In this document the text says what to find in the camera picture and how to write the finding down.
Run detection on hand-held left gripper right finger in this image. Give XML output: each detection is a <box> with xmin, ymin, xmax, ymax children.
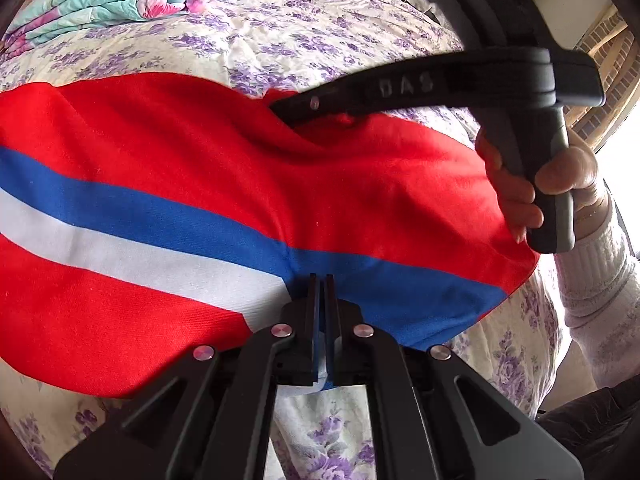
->
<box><xmin>325</xmin><ymin>273</ymin><xmax>585</xmax><ymax>480</ymax></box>

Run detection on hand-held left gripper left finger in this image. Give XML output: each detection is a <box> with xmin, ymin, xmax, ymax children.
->
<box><xmin>54</xmin><ymin>273</ymin><xmax>321</xmax><ymax>480</ymax></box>

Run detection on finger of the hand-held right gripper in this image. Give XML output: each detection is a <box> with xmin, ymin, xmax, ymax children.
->
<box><xmin>270</xmin><ymin>80</ymin><xmax>381</xmax><ymax>129</ymax></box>

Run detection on red blue white striped pants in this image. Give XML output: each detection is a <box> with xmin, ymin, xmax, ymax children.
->
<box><xmin>0</xmin><ymin>72</ymin><xmax>542</xmax><ymax>400</ymax></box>

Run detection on person's right forearm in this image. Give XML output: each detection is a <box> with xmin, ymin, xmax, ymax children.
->
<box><xmin>550</xmin><ymin>180</ymin><xmax>640</xmax><ymax>331</ymax></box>

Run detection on person's right hand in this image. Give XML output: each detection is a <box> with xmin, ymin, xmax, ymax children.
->
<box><xmin>475</xmin><ymin>127</ymin><xmax>601</xmax><ymax>241</ymax></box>

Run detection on purple floral bed sheet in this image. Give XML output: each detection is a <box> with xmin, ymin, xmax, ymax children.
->
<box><xmin>0</xmin><ymin>0</ymin><xmax>566</xmax><ymax>480</ymax></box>

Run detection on folded teal pink floral quilt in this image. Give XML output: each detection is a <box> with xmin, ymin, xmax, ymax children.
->
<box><xmin>2</xmin><ymin>0</ymin><xmax>246</xmax><ymax>53</ymax></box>

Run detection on dark jacket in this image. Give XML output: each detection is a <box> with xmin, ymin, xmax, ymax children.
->
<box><xmin>535</xmin><ymin>385</ymin><xmax>640</xmax><ymax>480</ymax></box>

